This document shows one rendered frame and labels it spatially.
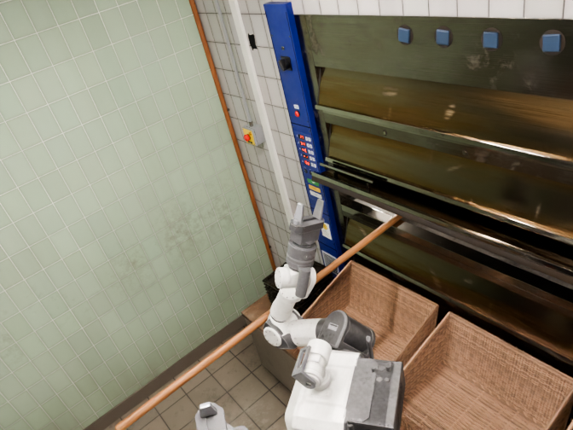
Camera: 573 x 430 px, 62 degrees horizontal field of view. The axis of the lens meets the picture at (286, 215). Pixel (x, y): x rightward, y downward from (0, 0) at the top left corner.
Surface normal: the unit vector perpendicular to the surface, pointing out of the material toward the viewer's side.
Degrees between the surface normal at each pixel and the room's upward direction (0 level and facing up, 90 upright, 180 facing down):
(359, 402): 0
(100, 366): 90
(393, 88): 70
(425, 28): 90
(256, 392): 0
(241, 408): 0
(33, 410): 90
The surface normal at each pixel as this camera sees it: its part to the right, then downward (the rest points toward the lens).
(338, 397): -0.22, -0.81
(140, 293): 0.61, 0.32
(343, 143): -0.79, 0.18
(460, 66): -0.76, 0.49
